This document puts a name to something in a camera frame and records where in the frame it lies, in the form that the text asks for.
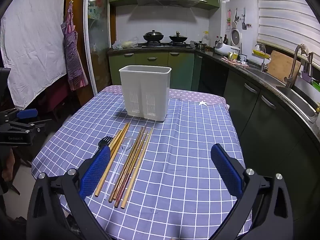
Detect bundle of wooden chopsticks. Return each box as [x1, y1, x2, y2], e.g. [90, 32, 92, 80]
[94, 122, 132, 197]

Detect purple patterned cloth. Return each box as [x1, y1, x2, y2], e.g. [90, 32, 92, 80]
[102, 84, 230, 108]

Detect steel sink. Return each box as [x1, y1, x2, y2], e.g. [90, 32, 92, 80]
[276, 86, 319, 123]
[246, 67, 285, 85]

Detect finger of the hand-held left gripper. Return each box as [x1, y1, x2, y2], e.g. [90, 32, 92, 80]
[0, 119, 53, 133]
[0, 108, 38, 124]

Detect pink dish cloth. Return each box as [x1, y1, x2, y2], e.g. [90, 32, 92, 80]
[221, 56, 249, 67]

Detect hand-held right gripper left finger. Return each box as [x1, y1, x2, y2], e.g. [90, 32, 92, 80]
[26, 145, 113, 240]

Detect cluster of condiment bottles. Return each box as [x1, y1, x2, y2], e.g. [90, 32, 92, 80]
[215, 34, 229, 47]

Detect white plastic utensil holder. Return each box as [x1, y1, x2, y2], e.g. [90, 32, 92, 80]
[119, 65, 172, 122]

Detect wooden cutting board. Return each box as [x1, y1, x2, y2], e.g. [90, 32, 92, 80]
[265, 50, 302, 83]

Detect tall steel faucet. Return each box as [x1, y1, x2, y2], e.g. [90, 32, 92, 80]
[285, 44, 309, 89]

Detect white plastic bag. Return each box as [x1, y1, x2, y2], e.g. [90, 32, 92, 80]
[112, 38, 138, 50]

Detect yellow sponge rack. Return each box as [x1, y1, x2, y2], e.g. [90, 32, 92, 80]
[252, 49, 272, 60]

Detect green lower cabinets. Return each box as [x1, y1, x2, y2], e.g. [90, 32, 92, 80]
[108, 51, 195, 90]

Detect glass sliding door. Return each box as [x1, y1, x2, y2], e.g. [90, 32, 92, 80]
[84, 0, 112, 93]

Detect purple checkered apron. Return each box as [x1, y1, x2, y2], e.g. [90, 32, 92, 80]
[61, 1, 88, 91]

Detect clear plastic spoon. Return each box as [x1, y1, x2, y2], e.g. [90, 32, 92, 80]
[104, 135, 136, 201]

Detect black wok with lid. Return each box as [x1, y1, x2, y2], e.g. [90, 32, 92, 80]
[143, 29, 165, 42]

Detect blue checkered tablecloth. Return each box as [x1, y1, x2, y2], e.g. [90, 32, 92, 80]
[31, 90, 253, 240]

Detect gas stove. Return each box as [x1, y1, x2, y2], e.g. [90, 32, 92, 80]
[142, 42, 193, 49]

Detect dark kitchen cabinets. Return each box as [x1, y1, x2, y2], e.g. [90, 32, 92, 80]
[192, 52, 320, 230]

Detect brown wooden chopstick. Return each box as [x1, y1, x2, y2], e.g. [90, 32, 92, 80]
[113, 126, 147, 201]
[121, 126, 154, 209]
[115, 135, 149, 208]
[108, 127, 144, 202]

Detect white cloth sheet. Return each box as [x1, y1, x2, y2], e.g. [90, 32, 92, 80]
[0, 0, 69, 110]

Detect white rice cooker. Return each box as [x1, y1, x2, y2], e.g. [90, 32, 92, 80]
[214, 29, 242, 55]

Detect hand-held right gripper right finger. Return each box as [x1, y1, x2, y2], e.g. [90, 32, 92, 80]
[211, 144, 294, 240]

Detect white window blinds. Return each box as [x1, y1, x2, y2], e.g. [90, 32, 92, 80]
[255, 0, 320, 58]

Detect dark red chair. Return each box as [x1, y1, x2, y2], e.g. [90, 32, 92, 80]
[37, 80, 75, 123]

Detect short steel faucet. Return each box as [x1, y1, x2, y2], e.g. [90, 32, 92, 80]
[255, 43, 267, 72]

